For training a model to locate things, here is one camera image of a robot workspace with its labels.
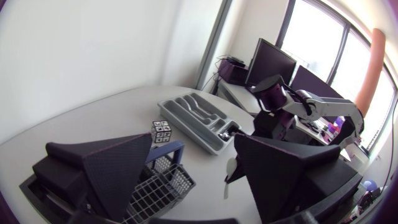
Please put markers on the dark screen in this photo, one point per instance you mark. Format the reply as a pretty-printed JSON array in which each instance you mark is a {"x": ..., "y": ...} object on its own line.
[
  {"x": 269, "y": 63},
  {"x": 311, "y": 84}
]

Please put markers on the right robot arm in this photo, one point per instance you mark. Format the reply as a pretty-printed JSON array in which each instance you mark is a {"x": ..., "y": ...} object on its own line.
[{"x": 326, "y": 107}]

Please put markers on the black box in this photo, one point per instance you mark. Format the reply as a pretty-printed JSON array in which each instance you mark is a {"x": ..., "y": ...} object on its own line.
[{"x": 233, "y": 73}]

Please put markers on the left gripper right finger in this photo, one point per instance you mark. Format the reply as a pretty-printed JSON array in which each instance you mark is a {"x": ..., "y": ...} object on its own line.
[{"x": 273, "y": 177}]

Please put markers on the grey cutlery basket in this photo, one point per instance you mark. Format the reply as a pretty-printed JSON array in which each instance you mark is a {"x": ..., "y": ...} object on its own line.
[{"x": 161, "y": 191}]

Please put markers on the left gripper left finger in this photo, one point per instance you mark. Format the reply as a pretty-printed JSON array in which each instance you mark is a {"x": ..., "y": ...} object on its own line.
[{"x": 115, "y": 174}]

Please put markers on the steel spoon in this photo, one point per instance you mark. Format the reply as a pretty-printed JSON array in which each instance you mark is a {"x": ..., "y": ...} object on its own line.
[{"x": 226, "y": 133}]

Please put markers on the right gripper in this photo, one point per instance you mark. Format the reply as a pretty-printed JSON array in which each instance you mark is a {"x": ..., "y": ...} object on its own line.
[{"x": 273, "y": 124}]

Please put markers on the pale plastic spoon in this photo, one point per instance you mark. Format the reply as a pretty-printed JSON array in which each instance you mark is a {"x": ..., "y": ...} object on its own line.
[{"x": 231, "y": 165}]

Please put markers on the grey cutlery tray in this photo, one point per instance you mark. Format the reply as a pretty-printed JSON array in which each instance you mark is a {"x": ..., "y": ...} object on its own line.
[{"x": 199, "y": 124}]

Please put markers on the black-and-white patterned cube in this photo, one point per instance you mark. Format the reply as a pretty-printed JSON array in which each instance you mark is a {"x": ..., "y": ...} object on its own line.
[{"x": 161, "y": 131}]

